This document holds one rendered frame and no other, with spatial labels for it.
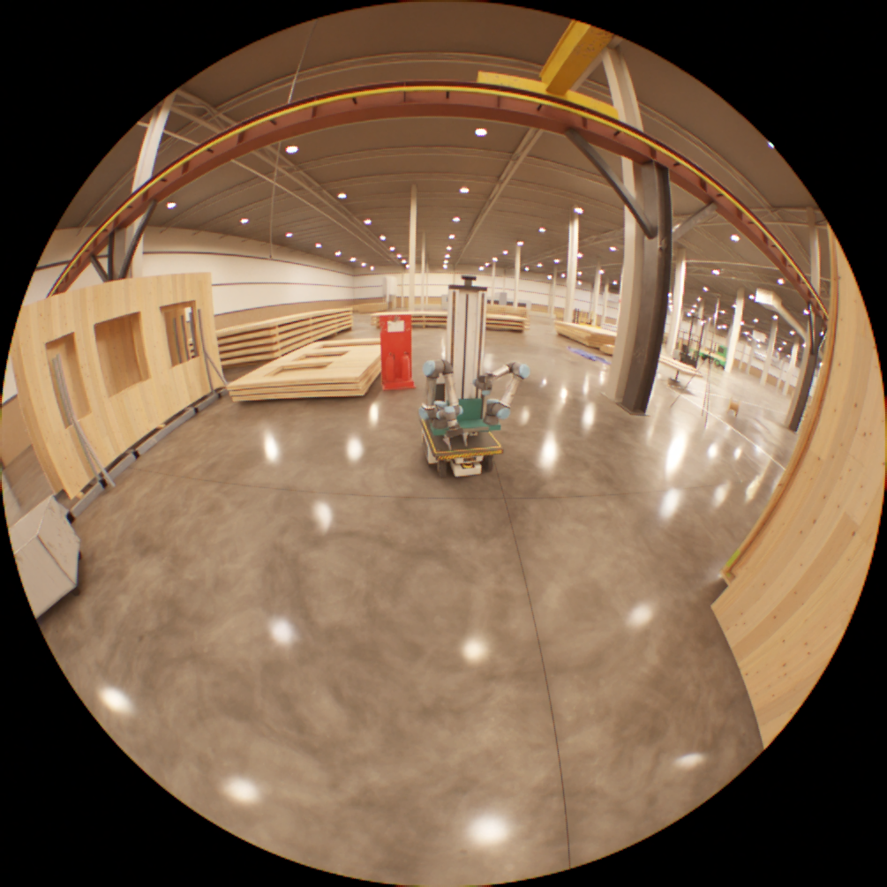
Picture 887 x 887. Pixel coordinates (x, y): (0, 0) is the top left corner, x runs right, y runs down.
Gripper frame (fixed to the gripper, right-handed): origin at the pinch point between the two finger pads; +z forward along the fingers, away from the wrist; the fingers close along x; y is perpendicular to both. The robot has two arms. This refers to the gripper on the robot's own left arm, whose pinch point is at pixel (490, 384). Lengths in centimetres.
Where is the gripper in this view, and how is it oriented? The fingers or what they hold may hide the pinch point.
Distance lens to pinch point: 212.7
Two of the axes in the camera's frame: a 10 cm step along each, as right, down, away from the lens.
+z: -0.8, 4.5, -8.9
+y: 10.0, 0.6, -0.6
